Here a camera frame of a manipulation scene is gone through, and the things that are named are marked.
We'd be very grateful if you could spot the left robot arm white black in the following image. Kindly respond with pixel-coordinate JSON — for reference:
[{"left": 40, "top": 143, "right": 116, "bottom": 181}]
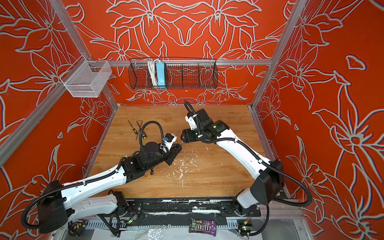
[{"left": 21, "top": 133, "right": 182, "bottom": 234}]

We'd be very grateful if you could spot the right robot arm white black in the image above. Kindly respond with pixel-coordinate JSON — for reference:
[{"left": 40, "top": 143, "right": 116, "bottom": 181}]
[{"left": 182, "top": 101, "right": 313, "bottom": 209}]

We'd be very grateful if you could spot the small black yellow screwdriver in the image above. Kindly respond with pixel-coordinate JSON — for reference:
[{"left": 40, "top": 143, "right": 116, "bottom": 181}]
[{"left": 128, "top": 120, "right": 138, "bottom": 135}]

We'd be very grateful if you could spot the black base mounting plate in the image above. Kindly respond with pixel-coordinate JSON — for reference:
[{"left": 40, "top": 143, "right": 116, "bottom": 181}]
[{"left": 112, "top": 197, "right": 261, "bottom": 228}]

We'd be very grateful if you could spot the light blue box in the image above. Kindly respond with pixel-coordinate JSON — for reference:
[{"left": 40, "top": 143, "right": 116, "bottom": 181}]
[{"left": 156, "top": 62, "right": 166, "bottom": 88}]

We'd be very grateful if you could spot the clear plastic wrap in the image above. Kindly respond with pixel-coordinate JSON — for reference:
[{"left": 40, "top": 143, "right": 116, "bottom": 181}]
[{"left": 134, "top": 226, "right": 174, "bottom": 240}]

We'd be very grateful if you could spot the purple M&M candy bag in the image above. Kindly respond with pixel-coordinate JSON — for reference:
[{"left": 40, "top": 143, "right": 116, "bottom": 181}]
[{"left": 189, "top": 219, "right": 217, "bottom": 237}]

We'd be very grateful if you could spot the green circuit board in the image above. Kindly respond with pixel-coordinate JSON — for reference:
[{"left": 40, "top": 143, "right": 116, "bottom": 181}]
[{"left": 238, "top": 222, "right": 253, "bottom": 237}]

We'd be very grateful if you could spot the black yellow tape measure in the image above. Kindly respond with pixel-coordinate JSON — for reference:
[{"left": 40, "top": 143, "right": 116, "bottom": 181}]
[{"left": 68, "top": 220, "right": 89, "bottom": 237}]

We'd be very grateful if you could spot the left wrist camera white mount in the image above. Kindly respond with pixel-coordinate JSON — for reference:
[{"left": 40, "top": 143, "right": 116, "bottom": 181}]
[{"left": 163, "top": 133, "right": 177, "bottom": 151}]

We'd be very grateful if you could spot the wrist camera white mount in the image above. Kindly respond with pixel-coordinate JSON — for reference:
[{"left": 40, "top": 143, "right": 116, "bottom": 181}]
[
  {"left": 163, "top": 133, "right": 177, "bottom": 151},
  {"left": 185, "top": 113, "right": 198, "bottom": 130}
]

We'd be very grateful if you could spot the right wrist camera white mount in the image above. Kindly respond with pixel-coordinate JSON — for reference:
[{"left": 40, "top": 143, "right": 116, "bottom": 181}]
[{"left": 185, "top": 113, "right": 198, "bottom": 130}]

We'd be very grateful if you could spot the black wire wall basket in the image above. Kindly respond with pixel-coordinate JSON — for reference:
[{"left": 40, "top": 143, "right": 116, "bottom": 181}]
[{"left": 128, "top": 57, "right": 219, "bottom": 90}]

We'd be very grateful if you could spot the white coiled cable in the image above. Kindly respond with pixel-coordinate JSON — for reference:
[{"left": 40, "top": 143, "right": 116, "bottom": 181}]
[{"left": 147, "top": 59, "right": 159, "bottom": 87}]

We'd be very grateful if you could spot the white wire mesh basket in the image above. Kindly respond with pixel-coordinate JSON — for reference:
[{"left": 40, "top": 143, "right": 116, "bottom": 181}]
[{"left": 60, "top": 61, "right": 112, "bottom": 98}]

